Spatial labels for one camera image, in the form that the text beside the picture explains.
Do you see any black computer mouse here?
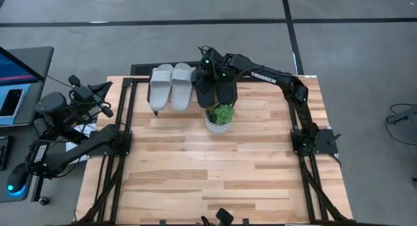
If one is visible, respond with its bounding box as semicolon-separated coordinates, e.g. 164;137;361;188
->
6;162;32;196

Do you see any black slide sandal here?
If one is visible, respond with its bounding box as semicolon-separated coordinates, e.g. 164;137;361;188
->
194;76;216;109
215;79;238;107

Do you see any white paper sheet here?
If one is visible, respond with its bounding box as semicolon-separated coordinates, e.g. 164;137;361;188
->
65;123;98;165

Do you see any black keyboard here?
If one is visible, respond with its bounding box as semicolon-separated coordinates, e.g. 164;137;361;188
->
0;134;14;171

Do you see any grey office desk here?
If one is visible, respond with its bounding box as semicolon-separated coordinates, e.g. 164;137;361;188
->
0;46;55;204

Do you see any computer monitor blue screen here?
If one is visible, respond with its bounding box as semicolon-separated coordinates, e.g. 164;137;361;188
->
0;46;46;126

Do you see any grey floor device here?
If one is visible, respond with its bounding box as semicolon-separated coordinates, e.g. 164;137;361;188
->
386;105;417;126

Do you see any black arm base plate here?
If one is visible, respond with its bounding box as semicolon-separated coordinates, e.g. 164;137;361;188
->
85;130;133;156
291;128;341;155

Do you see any white slide sandal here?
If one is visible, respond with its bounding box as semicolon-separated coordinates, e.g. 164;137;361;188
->
149;63;175;112
171;62;195;112

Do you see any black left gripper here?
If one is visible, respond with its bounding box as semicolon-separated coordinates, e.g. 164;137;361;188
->
67;74;115;119

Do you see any plant in patterned white pot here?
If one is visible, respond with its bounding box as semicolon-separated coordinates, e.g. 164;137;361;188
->
204;102;236;135

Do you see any black aluminium table frame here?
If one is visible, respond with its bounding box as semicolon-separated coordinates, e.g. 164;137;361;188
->
76;76;351;225

